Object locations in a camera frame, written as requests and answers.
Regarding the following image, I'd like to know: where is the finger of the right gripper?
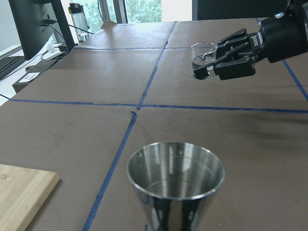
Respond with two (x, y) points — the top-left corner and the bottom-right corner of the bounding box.
(201, 28), (252, 60)
(193, 56), (256, 80)

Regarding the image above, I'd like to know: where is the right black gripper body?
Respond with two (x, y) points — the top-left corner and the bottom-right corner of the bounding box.
(256, 14), (308, 63)

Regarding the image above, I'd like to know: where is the clear glass cup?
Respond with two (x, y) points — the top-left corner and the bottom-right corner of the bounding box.
(191, 42), (218, 71)

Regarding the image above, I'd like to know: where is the steel jigger measuring cup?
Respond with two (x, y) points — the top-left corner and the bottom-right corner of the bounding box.
(127, 142), (226, 231)

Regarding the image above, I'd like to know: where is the clear water bottle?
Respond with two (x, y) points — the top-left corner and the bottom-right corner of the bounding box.
(68, 2), (90, 44)

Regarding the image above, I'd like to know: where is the black computer monitor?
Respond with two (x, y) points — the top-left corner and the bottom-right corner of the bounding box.
(9, 0), (75, 60)

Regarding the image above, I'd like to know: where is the black mini pc box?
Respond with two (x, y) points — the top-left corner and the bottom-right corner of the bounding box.
(13, 59), (57, 93)

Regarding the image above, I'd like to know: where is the black keyboard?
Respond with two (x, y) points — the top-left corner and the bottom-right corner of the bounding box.
(0, 56), (25, 80)

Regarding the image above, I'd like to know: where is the wooden cutting board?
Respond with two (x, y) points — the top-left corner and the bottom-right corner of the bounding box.
(0, 164), (60, 231)

